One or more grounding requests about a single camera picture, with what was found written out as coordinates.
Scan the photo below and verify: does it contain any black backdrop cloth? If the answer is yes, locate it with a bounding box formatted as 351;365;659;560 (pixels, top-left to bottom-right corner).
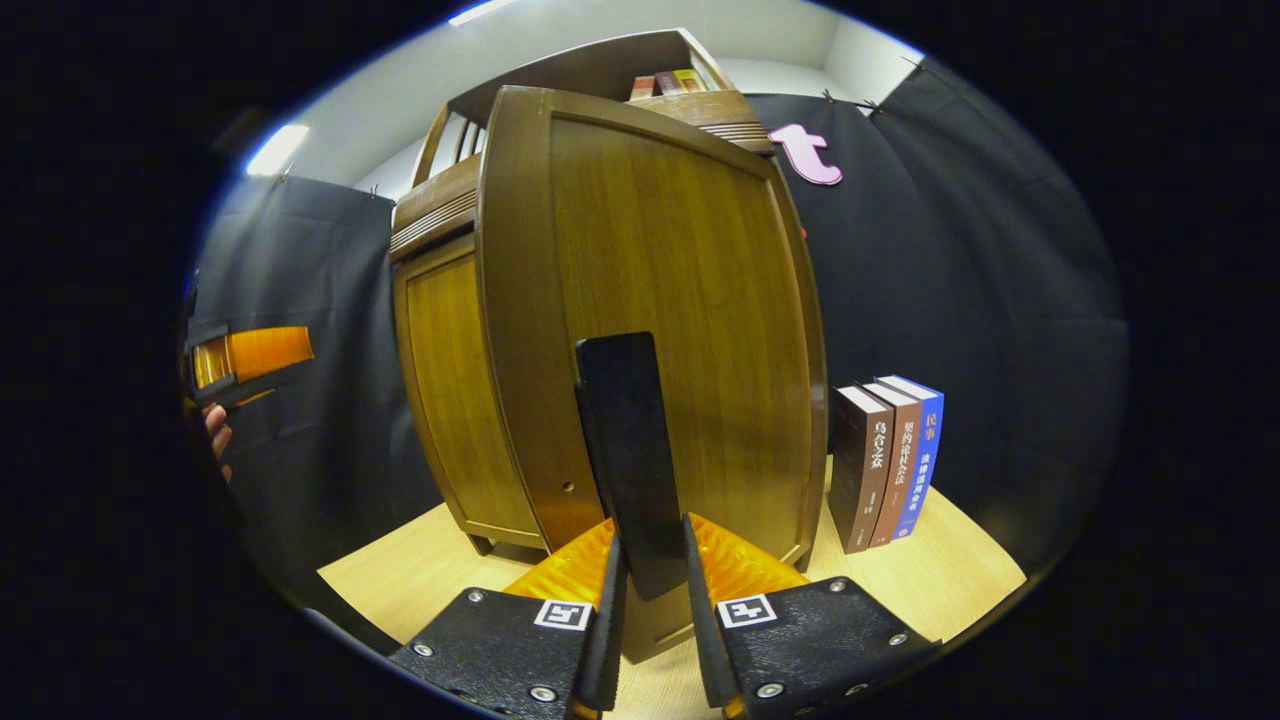
183;55;1131;611

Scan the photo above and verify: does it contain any wooden double-door shoe cabinet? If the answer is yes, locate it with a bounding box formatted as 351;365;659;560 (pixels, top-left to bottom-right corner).
388;28;776;557

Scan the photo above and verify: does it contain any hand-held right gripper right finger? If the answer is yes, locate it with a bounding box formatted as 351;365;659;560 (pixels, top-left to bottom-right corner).
683;512;941;720

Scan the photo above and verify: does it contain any blue book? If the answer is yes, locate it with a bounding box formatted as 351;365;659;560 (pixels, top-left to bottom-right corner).
880;375;945;541

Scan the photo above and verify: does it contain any wooden shoe cabinet door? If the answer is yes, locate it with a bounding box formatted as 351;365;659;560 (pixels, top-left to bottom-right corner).
393;232;547;551
475;85;829;666

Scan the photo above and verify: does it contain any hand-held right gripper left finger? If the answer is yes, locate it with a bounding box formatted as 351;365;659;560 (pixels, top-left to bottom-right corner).
388;515;629;720

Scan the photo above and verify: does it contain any ceiling light panel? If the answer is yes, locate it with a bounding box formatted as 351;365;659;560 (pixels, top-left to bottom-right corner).
245;123;311;178
445;0;521;28

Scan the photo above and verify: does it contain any dark brown book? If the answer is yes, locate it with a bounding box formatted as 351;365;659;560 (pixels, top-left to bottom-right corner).
828;385;896;554

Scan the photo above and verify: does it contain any black door handle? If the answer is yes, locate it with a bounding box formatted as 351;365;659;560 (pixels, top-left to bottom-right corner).
573;332;691;601

